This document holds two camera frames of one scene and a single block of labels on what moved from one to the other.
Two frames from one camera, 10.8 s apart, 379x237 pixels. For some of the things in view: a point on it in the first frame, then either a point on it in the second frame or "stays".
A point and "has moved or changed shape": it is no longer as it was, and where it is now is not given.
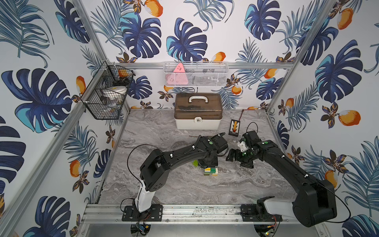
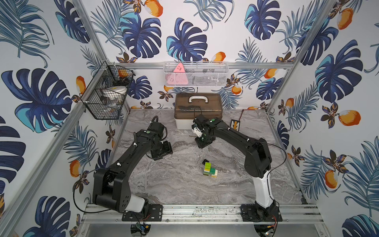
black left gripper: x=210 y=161 to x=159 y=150
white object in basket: x=115 y=91 stays
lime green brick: x=195 y=163 has moved or changed shape
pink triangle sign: x=178 y=77 stays
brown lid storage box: x=198 y=111 stays
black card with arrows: x=234 y=128 stays
